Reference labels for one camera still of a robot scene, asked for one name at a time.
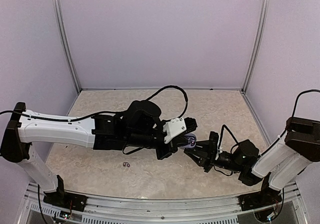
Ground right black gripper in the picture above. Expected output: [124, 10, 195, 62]
[183, 140, 243, 173]

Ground blue-grey earbud charging case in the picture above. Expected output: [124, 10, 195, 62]
[180, 133, 197, 149]

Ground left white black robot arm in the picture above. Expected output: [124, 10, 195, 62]
[0, 100, 197, 206]

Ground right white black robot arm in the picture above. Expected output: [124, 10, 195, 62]
[184, 117, 320, 206]

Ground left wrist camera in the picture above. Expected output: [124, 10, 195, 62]
[162, 117, 198, 143]

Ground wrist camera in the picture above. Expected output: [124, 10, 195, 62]
[162, 117, 198, 143]
[215, 134, 223, 160]

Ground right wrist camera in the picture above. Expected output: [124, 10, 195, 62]
[215, 134, 223, 160]

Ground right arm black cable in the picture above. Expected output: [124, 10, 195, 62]
[219, 89, 320, 159]

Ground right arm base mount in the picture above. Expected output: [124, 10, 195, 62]
[238, 173, 283, 211]

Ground front aluminium rail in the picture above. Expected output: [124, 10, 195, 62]
[23, 186, 305, 224]

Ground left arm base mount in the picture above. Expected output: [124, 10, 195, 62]
[43, 175, 88, 212]

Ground right aluminium frame post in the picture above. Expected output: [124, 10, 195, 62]
[242, 0, 270, 94]

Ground aluminium frame post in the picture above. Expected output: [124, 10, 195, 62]
[52, 0, 82, 94]
[242, 0, 270, 94]

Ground left aluminium frame post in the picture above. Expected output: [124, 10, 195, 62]
[52, 0, 82, 94]

